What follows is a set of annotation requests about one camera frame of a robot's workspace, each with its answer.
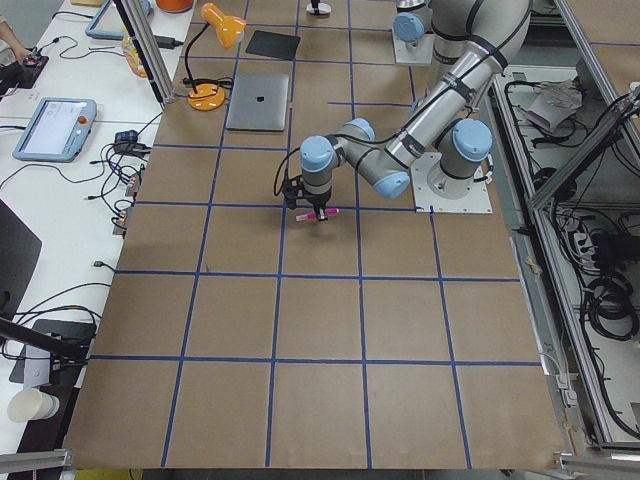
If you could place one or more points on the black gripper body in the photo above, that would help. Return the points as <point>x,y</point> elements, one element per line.
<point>318,200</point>

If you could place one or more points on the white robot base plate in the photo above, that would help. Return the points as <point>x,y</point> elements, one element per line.
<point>435,192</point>

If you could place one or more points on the robot teach pendant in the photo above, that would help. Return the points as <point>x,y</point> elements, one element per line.
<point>57,130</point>

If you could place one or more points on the black power adapter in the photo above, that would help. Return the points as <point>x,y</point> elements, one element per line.
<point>165,42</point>

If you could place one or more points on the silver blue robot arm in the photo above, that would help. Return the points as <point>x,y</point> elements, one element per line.
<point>385,164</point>

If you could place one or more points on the pink marker pen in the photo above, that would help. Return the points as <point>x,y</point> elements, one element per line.
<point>309,216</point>

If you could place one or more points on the black mousepad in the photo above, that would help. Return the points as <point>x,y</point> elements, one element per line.
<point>273,45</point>

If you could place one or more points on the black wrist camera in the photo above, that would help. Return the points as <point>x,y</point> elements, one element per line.
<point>293,191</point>

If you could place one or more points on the silver apple laptop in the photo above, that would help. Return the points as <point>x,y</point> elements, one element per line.
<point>258,102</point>

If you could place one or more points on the white power strip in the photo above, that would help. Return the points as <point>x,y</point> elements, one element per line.
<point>583,247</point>

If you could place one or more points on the white paper cup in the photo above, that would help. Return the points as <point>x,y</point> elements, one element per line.
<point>31,405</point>

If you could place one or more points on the orange round object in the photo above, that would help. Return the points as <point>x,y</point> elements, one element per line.
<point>174,6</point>

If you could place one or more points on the aluminium frame post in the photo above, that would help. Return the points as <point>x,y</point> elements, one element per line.
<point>138,28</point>

